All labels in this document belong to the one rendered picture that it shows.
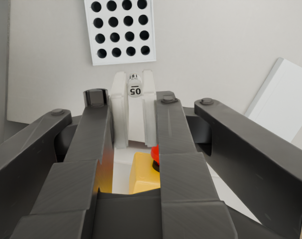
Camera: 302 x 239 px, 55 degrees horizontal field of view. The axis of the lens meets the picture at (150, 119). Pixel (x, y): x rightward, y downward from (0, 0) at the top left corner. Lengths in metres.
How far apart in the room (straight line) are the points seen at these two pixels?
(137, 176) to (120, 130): 0.18
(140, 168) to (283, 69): 0.26
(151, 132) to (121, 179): 0.25
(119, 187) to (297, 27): 0.34
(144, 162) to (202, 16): 0.22
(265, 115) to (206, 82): 0.10
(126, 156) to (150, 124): 0.31
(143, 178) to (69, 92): 0.19
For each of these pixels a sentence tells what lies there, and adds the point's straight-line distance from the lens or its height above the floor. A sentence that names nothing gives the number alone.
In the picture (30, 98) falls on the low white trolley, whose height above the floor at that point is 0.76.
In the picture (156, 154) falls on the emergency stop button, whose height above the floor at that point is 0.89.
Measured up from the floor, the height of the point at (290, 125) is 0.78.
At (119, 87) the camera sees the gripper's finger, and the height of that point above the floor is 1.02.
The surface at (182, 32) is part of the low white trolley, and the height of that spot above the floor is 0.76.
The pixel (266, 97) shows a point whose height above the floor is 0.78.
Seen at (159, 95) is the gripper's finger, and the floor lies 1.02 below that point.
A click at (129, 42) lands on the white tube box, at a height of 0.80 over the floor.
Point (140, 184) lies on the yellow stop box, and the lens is 0.32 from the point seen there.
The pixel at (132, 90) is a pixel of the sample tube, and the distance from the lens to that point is 0.21.
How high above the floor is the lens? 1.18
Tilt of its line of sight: 69 degrees down
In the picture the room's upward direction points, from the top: 171 degrees clockwise
